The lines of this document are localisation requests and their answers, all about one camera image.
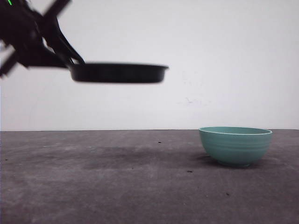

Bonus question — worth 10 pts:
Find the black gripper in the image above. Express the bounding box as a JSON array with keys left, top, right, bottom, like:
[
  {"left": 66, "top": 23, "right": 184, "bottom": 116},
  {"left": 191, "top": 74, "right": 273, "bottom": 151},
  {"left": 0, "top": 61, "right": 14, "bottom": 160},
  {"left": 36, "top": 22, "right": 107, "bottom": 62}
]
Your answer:
[{"left": 0, "top": 0, "right": 85, "bottom": 76}]

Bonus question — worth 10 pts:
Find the black frying pan green handle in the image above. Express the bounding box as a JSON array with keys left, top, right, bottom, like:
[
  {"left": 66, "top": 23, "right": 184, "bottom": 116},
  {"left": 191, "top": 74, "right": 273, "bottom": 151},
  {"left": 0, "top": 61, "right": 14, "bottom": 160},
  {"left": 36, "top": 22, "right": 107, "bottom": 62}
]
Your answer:
[{"left": 69, "top": 63, "right": 169, "bottom": 84}]

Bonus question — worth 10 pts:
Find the teal ceramic bowl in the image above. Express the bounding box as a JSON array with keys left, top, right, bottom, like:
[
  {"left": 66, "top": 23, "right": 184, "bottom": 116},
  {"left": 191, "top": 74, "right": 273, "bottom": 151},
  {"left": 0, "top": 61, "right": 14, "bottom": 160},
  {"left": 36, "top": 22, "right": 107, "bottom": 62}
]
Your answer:
[{"left": 199, "top": 126, "right": 273, "bottom": 167}]

